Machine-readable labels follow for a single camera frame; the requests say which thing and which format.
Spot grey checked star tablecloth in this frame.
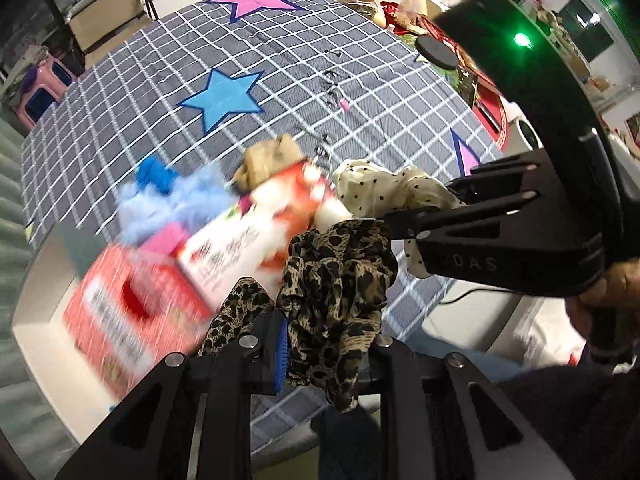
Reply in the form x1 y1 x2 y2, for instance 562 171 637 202
20 0 506 456

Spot black round disc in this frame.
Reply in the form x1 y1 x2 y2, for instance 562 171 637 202
415 35 460 71

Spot beige knitted cloth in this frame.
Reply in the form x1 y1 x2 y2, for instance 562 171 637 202
234 134 306 193

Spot person's dark trousers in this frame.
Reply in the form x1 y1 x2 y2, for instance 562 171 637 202
310 407 386 480

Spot white cylinder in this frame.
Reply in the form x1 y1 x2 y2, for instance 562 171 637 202
510 115 541 151

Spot small pink sponge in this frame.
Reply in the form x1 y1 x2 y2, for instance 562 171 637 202
142 222 188 256

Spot person's right hand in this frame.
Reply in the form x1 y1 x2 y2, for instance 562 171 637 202
567 260 640 333

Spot black cable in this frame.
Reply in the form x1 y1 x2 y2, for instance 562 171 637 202
440 287 526 306

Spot white sofa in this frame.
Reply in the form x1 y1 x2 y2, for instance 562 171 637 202
425 290 586 376

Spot light blue fluffy cloth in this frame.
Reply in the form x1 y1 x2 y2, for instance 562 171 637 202
116 162 238 246

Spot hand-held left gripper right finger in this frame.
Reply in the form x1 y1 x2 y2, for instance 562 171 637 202
357 335 576 480

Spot cardboard box on floor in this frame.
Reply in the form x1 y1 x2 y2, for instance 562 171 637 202
45 0 148 53

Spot cream polka-dot scrunchie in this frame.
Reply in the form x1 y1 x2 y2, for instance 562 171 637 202
332 159 466 278

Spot white storage box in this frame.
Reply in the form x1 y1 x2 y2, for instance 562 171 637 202
10 220 121 446

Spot pale green curtain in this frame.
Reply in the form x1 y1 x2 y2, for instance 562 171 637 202
0 105 56 411

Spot person's right forearm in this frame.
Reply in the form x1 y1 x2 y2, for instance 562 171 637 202
500 350 640 480

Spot pink plastic stool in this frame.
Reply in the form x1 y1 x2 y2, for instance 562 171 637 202
15 57 76 126

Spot leopard print scarf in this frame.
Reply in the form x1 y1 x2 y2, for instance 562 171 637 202
197 217 399 413

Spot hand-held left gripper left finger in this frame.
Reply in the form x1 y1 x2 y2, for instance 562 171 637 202
55 307 290 480

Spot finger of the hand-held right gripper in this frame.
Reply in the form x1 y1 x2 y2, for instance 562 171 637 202
450 152 546 206
382 205 506 261

